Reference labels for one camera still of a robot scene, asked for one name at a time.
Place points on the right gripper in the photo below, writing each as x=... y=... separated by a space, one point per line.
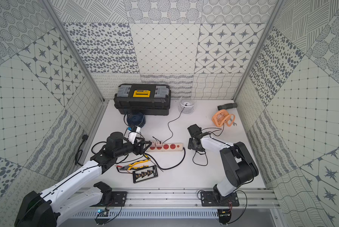
x=190 y=146

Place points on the orange desk fan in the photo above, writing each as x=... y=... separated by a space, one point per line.
x=223 y=117

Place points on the black plastic toolbox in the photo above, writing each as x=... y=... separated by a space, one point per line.
x=149 y=99

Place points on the black screwdriver bit case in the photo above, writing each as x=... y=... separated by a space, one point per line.
x=144 y=174

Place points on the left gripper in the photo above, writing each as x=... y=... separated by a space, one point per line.
x=141 y=145

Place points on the yellow black pliers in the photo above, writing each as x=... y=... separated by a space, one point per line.
x=134 y=166

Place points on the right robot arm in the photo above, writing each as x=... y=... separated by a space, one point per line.
x=238 y=164

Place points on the yellow black screwdriver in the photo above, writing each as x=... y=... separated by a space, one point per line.
x=145 y=156

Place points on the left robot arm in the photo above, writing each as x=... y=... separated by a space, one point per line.
x=56 y=204

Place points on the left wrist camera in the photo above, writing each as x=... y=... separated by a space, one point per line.
x=132 y=133

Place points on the black cylindrical flashlight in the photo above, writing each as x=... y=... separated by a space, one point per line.
x=227 y=106

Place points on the white round desk fan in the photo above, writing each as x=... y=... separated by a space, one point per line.
x=186 y=105

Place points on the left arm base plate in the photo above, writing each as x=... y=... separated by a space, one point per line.
x=112 y=199

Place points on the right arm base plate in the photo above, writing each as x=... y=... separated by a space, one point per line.
x=212 y=199

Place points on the aluminium rail frame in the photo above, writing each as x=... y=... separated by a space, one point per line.
x=187 y=199

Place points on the beige red power strip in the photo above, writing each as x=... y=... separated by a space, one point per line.
x=168 y=147

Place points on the navy blue desk fan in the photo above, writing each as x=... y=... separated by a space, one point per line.
x=136 y=119

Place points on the pink adapter blue fan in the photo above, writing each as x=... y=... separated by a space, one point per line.
x=153 y=145

